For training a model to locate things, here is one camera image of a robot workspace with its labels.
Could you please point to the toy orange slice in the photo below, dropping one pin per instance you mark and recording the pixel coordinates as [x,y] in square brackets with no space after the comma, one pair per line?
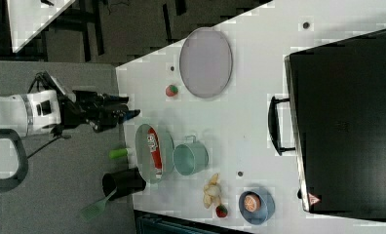
[252,203]

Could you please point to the grey round plate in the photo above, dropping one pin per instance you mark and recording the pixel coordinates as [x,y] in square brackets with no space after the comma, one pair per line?
[205,62]

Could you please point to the black utensil holder cup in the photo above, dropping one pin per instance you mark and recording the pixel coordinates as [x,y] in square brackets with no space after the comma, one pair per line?
[124,183]

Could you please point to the toy peeled banana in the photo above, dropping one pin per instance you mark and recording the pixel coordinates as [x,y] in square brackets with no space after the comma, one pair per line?
[212,192]

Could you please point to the red plush ketchup bottle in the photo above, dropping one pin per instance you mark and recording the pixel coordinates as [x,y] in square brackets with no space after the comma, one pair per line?
[154,148]

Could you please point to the green metal mug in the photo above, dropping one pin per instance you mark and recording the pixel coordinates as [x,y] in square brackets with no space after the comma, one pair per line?
[190,157]

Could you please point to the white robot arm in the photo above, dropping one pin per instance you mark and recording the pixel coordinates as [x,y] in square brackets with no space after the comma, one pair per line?
[49,112]

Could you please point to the green spatula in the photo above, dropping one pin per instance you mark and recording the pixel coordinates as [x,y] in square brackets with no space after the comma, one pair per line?
[97,208]

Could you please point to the blue bowl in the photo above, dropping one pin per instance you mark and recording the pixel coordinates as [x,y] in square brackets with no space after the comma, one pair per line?
[266,210]

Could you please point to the black toaster oven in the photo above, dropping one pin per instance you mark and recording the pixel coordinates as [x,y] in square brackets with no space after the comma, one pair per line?
[337,101]

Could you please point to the toy strawberry near banana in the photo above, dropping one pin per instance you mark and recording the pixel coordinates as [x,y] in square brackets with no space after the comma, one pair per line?
[221,211]

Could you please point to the green cylinder object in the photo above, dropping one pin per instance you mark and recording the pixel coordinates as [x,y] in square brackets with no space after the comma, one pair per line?
[121,152]

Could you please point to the green oval strainer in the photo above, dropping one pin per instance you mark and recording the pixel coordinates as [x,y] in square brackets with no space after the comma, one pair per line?
[144,159]

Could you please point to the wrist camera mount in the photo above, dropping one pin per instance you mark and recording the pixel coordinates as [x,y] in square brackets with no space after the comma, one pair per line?
[49,82]

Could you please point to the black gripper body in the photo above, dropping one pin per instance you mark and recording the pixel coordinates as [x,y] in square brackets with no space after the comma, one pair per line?
[89,108]

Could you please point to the toy strawberry near plate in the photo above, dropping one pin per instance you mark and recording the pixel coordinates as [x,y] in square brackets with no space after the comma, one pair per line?
[171,91]

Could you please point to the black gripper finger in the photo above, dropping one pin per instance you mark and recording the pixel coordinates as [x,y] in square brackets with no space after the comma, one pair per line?
[128,115]
[118,99]

